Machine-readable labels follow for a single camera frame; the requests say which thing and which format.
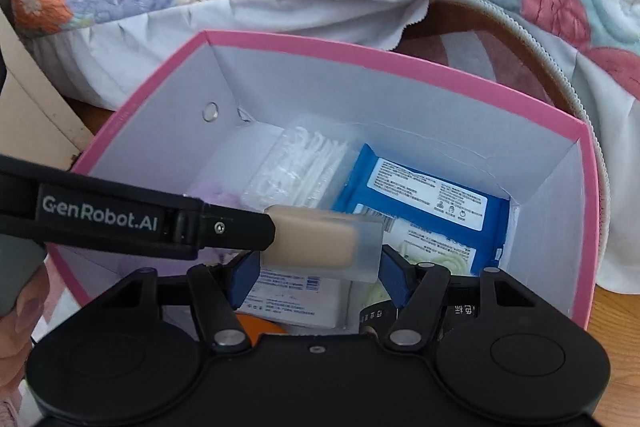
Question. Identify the person's left hand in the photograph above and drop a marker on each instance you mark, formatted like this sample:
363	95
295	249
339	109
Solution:
20	332

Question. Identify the green yarn ball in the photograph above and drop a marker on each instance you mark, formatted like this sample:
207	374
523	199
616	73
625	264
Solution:
370	302

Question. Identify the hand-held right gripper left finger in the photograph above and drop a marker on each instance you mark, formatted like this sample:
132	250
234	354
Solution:
246	277

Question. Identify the striped rug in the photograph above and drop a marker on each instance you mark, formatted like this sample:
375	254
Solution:
480	57

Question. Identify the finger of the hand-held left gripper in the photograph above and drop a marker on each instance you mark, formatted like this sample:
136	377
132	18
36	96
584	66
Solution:
240	227

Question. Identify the purple plush toy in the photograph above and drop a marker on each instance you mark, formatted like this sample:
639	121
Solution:
220	194

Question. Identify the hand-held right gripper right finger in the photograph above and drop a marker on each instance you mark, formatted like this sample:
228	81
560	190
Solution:
395	278

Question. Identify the clear bag of cotton swabs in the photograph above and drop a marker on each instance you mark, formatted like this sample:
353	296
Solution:
300	167

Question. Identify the blue wet wipes pack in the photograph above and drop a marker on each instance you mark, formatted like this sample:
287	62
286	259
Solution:
425	197

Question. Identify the small white blue packet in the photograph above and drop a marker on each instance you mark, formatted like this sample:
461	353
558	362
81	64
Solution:
295	299

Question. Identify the pink cardboard box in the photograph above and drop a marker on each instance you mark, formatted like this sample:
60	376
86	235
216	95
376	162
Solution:
150	132

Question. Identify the beige foundation bottle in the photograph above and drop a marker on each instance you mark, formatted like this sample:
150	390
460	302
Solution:
325	242

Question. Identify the orange makeup sponge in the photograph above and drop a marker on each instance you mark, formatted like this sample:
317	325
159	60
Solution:
260	326

